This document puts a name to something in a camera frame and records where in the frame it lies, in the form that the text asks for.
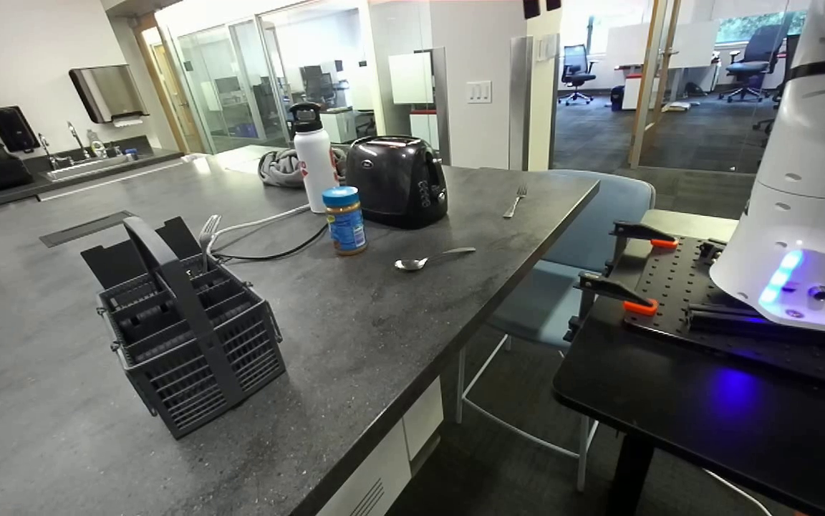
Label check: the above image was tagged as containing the thin black toaster cord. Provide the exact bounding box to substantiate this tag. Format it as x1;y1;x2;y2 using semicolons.
209;221;332;263

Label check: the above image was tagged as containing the rectangular table cable grommet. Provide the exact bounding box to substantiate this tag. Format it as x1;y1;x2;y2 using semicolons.
37;208;134;248

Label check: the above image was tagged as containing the white wall board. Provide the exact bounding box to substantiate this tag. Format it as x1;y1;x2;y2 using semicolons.
388;52;440;109

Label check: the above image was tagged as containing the thick white power cable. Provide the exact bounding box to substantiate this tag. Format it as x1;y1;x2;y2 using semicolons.
195;200;315;261

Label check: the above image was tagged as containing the black computer monitor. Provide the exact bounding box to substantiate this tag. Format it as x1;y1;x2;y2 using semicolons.
0;104;44;155

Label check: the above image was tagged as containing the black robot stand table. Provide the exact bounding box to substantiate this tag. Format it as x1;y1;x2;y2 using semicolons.
554;313;825;516

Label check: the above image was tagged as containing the black two-slot toaster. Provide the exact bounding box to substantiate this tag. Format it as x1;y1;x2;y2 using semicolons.
341;134;451;228

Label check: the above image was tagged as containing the metal fork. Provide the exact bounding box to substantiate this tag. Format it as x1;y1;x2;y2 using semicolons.
501;182;530;222

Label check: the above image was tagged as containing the wall paper towel dispenser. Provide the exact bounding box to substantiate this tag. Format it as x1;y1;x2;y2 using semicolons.
67;62;150;125

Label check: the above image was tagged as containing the white wall light switch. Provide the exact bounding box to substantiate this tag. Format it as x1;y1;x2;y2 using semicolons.
464;78;495;109

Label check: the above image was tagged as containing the white bottle with black cap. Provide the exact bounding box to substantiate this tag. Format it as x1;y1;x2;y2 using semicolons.
288;99;341;214

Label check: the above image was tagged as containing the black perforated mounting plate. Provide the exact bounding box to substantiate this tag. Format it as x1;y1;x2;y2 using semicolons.
621;235;825;384

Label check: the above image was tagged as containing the dark office chair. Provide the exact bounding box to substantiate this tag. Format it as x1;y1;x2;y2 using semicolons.
725;22;788;106
560;40;599;109

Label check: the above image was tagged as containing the crumpled grey cloth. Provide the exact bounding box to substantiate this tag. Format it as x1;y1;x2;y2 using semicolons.
256;145;309;191

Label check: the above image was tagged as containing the black clamp with orange handle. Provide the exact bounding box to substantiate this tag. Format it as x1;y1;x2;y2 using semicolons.
576;271;664;331
610;221;683;274

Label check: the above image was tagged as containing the blue upholstered chair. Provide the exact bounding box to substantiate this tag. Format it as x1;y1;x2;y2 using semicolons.
460;169;660;496

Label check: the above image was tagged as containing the metal spoon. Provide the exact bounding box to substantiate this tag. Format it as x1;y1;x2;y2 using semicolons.
392;243;481;274

